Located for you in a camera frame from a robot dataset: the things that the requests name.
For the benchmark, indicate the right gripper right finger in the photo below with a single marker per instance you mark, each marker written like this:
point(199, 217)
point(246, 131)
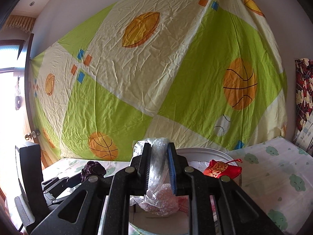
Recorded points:
point(216, 205)

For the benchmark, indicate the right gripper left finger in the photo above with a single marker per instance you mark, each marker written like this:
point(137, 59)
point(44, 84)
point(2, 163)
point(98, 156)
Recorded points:
point(100, 205)

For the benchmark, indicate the dark purple scrunchie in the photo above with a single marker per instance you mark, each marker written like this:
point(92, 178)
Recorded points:
point(92, 168)

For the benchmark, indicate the red gold embroidered pouch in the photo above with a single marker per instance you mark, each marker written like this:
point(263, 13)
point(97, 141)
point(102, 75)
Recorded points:
point(217, 169)

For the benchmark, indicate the clear plastic bag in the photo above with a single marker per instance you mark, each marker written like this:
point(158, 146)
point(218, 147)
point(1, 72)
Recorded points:
point(159, 199)

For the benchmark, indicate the cloud print table cloth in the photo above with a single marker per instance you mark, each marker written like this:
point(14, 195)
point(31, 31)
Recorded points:
point(277, 175)

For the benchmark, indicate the round butter cookie tin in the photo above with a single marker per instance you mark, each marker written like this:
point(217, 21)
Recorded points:
point(142, 222)

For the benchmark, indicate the blue checked hanging cloth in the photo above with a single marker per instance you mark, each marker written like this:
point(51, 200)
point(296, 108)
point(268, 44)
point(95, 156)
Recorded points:
point(305, 138)

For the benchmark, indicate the green basketball print sheet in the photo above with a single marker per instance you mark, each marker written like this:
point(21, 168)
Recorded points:
point(201, 73)

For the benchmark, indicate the red plaid hanging cloth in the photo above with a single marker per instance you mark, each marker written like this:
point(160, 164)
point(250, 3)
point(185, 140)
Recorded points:
point(304, 88)

